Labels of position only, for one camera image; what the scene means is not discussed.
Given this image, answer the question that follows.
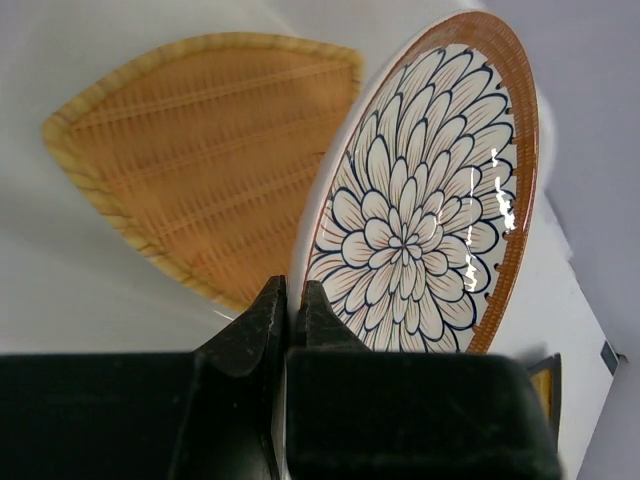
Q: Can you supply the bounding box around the chrysanthemum pattern round plate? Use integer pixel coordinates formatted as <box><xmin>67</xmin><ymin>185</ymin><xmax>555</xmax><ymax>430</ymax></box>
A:
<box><xmin>287</xmin><ymin>10</ymin><xmax>539</xmax><ymax>353</ymax></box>

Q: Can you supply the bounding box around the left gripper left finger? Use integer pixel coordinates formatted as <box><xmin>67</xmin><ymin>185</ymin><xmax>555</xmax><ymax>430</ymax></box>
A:
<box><xmin>1</xmin><ymin>276</ymin><xmax>286</xmax><ymax>479</ymax></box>

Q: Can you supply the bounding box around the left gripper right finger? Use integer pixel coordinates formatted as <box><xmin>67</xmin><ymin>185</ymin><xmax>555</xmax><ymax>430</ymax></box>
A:
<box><xmin>285</xmin><ymin>281</ymin><xmax>563</xmax><ymax>479</ymax></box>

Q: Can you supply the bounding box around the woven bamboo triangular plate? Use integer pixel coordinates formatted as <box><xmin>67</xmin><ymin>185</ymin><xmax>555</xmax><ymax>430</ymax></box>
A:
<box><xmin>42</xmin><ymin>32</ymin><xmax>363</xmax><ymax>312</ymax></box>

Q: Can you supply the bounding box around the white plastic bin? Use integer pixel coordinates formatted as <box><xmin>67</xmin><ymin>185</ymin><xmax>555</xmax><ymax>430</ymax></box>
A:
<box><xmin>1</xmin><ymin>1</ymin><xmax>465</xmax><ymax>352</ymax></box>

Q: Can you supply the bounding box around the black and amber square plate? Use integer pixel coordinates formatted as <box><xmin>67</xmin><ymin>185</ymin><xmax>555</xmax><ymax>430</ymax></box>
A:
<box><xmin>527</xmin><ymin>353</ymin><xmax>562</xmax><ymax>447</ymax></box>

